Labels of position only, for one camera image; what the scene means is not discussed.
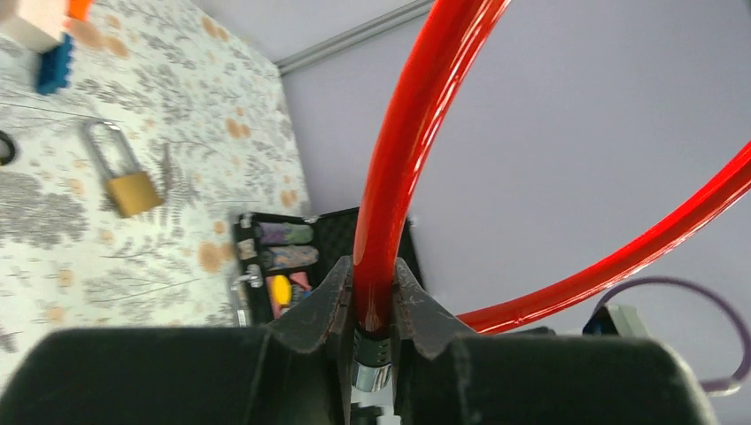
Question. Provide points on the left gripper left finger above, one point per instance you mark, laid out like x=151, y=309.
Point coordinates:
x=294, y=370

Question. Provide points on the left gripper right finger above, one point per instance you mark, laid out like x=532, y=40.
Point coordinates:
x=446, y=373

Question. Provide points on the long shackle brass padlock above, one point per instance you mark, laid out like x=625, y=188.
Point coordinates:
x=132, y=193

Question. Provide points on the red cable lock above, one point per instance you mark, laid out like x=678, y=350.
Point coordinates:
x=453, y=33

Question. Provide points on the yellow padlock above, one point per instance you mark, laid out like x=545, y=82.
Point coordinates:
x=9, y=149

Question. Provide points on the yellow poker chip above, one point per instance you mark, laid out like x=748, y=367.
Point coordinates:
x=281, y=290

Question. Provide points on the black poker chip case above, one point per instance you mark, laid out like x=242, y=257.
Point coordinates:
x=304, y=249

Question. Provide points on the blue toy brick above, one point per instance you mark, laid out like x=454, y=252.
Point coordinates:
x=54, y=68

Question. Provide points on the orange toy brick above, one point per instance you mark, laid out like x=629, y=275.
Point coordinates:
x=79, y=9

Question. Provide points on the white toy block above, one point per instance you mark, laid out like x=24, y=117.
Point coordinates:
x=37, y=25

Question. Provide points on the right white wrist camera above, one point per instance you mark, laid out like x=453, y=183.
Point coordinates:
x=616, y=320

